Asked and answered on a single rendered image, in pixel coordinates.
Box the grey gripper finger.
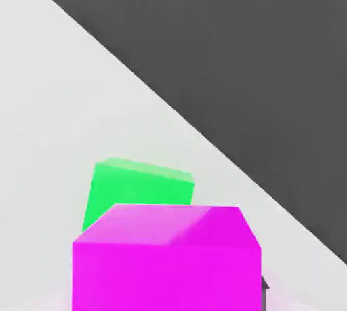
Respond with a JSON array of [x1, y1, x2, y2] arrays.
[[260, 274, 299, 311]]

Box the small magenta cube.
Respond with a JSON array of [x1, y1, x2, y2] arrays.
[[72, 203, 262, 311]]

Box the small green cube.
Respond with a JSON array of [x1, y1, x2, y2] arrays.
[[81, 157, 195, 233]]

